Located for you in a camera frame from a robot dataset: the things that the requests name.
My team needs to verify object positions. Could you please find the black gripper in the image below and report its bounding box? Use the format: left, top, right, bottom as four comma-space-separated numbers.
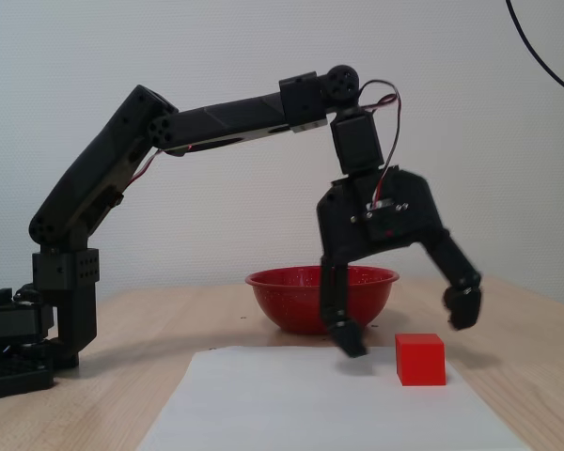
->
315, 164, 484, 360

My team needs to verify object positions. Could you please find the red cube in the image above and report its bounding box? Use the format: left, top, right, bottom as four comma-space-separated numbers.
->
394, 333, 447, 387

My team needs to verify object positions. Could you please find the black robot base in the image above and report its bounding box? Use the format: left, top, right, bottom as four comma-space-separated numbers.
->
0, 284, 82, 401

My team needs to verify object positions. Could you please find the red speckled bowl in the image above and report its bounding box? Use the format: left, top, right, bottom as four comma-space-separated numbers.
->
244, 265, 401, 336

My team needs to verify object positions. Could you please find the white paper sheet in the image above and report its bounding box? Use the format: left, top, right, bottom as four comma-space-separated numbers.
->
135, 345, 531, 451

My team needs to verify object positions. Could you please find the red white gripper wire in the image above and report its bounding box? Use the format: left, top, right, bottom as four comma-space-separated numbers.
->
358, 80, 403, 209

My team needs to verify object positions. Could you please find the red white arm wire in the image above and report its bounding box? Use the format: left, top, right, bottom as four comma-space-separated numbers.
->
120, 146, 193, 194

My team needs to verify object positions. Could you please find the black hanging cable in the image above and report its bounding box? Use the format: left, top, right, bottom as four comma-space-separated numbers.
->
505, 0, 564, 101

